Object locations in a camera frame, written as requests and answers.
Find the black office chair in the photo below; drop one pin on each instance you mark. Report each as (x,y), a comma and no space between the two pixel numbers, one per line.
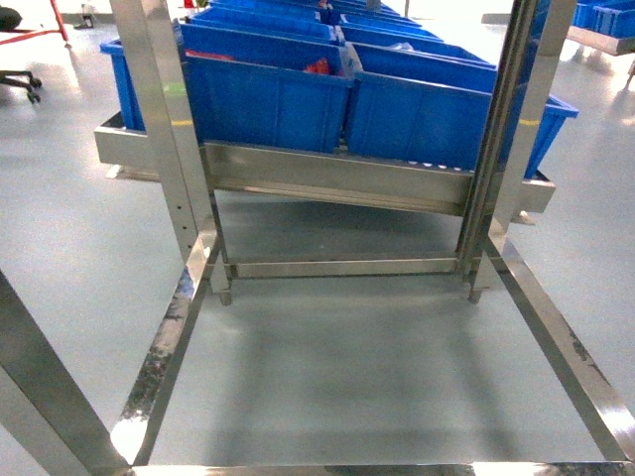
(10,21)

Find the stainless steel rack frame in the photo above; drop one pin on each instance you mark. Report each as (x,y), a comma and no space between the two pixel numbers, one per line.
(260,311)

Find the large blue crate left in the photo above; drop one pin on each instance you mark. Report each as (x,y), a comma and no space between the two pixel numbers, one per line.
(224,85)

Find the large blue crate right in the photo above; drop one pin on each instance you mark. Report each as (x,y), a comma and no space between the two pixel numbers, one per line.
(417,108)

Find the large blue crate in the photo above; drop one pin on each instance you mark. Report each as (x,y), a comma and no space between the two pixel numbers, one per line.
(224,85)
(417,108)

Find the red metal table frame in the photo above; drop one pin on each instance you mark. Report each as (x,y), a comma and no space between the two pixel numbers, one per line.
(24,34)

